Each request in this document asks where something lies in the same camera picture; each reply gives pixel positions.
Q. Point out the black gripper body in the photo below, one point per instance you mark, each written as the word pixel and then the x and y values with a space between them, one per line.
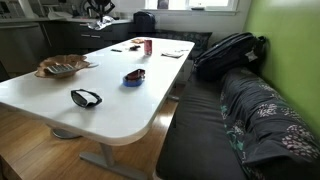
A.
pixel 101 4

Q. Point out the small black object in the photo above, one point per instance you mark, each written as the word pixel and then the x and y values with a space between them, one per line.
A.
pixel 135 47

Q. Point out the blue bowl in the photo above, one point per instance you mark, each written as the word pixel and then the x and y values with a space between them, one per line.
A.
pixel 134 79

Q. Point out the dark cabinet with drawers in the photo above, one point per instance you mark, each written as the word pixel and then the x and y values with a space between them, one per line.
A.
pixel 66 36

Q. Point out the small dark flat item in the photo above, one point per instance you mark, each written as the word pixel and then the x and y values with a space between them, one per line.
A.
pixel 116 50

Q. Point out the small tan item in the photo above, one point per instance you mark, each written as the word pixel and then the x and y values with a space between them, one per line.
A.
pixel 137 40

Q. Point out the white round disc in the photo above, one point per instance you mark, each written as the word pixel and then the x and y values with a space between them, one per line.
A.
pixel 93 65

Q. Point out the red drink can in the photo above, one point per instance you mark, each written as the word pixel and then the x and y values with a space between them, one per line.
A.
pixel 148 47

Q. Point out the grey calculator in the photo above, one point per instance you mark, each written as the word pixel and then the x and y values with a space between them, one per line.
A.
pixel 60 69

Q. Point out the white paper sheets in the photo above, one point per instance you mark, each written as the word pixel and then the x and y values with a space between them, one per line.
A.
pixel 172 54

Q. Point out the black sunglasses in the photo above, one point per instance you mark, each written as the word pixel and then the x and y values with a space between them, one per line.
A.
pixel 78 98

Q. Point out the dark floral pillow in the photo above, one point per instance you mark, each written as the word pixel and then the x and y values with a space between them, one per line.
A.
pixel 193 40

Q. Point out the large black backpack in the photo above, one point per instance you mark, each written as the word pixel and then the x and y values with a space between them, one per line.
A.
pixel 226 55

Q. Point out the grey table leg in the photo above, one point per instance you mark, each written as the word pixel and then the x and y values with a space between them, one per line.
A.
pixel 108 158

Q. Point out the black sofa seat cushion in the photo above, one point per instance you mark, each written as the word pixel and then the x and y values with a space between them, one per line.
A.
pixel 196 133

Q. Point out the dark floral blanket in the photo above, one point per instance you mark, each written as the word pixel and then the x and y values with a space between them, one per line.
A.
pixel 266 120

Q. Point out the round grey pedestal base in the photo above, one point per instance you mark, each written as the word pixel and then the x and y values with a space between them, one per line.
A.
pixel 65 134

